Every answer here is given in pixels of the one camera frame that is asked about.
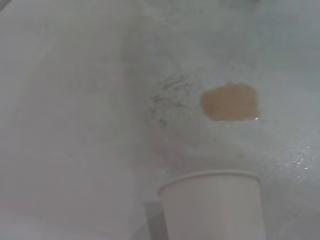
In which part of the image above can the white paper cup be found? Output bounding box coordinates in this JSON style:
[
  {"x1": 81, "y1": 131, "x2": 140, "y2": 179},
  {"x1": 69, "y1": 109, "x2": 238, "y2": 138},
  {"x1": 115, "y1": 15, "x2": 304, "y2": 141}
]
[{"x1": 156, "y1": 169, "x2": 264, "y2": 240}]

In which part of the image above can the brown water stain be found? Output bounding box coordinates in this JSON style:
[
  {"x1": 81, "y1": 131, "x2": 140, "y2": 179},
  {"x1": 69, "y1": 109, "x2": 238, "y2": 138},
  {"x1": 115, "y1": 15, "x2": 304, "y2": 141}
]
[{"x1": 199, "y1": 82, "x2": 261, "y2": 123}]

